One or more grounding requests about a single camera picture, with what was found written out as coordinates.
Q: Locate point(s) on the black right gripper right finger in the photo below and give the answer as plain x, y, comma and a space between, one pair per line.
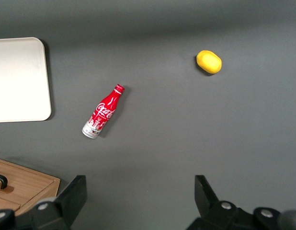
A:
210, 210

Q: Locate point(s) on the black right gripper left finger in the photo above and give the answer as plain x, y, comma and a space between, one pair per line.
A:
66, 203

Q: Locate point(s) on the wooden drawer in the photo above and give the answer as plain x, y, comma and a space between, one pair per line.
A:
4, 204
30, 184

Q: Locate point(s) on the wooden drawer cabinet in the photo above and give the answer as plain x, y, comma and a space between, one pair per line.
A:
39, 194

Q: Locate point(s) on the red Coca-Cola bottle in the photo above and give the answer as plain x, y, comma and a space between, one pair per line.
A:
102, 112

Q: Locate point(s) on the beige plastic tray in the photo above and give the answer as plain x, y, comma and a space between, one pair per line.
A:
18, 81

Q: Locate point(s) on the yellow lemon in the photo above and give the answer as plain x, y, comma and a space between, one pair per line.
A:
209, 61

